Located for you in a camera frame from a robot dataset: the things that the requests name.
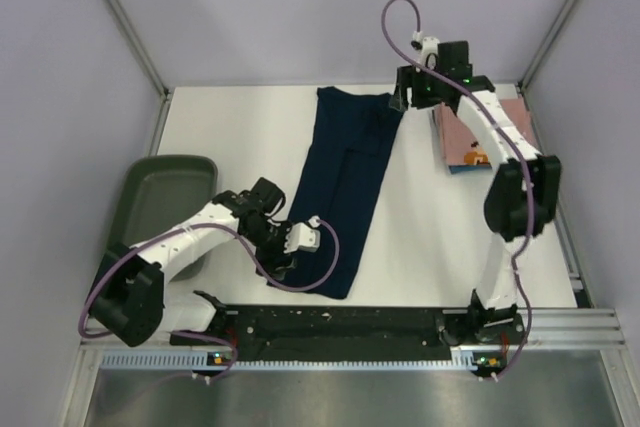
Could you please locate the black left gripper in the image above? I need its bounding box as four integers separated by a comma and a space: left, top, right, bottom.
243, 219, 301, 279

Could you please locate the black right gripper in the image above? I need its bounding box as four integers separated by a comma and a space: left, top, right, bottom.
387, 63, 445, 113

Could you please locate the navy blue t-shirt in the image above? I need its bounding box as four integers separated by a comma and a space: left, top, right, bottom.
281, 87, 403, 300

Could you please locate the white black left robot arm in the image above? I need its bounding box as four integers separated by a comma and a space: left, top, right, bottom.
83, 178, 294, 347

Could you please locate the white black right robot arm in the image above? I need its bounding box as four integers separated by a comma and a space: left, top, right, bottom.
390, 32, 562, 345

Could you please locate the dark green plastic bin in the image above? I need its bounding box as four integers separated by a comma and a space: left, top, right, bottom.
101, 154, 219, 281

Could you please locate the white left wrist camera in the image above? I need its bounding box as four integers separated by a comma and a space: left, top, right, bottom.
284, 216, 321, 254

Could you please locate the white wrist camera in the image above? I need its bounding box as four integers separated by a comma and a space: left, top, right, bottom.
411, 31, 440, 70
284, 216, 321, 254

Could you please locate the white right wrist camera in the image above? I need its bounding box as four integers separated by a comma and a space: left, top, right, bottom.
411, 31, 440, 70

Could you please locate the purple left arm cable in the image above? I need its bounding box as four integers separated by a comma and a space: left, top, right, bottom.
77, 219, 341, 382

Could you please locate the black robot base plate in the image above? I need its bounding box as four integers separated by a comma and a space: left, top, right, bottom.
168, 302, 532, 361

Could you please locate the light blue slotted cable duct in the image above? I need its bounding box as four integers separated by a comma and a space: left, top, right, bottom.
100, 350, 498, 372

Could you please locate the right aluminium frame post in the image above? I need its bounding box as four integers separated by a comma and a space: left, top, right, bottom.
517, 0, 583, 95

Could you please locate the aluminium frame post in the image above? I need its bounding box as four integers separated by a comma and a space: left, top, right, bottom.
517, 0, 583, 95
103, 0, 170, 100

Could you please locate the left aluminium frame post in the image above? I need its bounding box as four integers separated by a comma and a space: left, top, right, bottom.
103, 0, 170, 100

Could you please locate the aluminium front frame rail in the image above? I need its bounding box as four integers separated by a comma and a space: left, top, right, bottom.
79, 309, 626, 351

